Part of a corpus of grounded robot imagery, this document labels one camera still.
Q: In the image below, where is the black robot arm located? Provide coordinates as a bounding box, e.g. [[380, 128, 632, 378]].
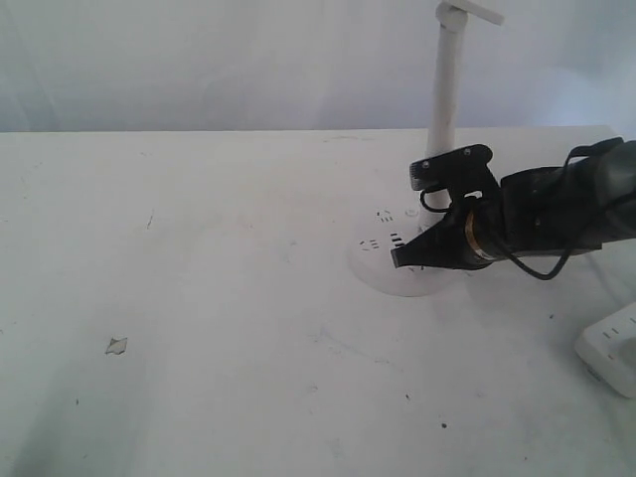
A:
[[392, 137, 635, 280]]

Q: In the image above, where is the white desk lamp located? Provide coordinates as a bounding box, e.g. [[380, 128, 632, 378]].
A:
[[347, 1, 504, 297]]

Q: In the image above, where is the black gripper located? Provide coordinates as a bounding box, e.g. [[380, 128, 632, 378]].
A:
[[391, 166, 604, 271]]

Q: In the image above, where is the black camera cable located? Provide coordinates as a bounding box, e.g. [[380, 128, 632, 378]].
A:
[[419, 141, 627, 283]]

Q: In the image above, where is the white power strip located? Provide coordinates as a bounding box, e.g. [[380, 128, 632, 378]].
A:
[[574, 303, 635, 398]]

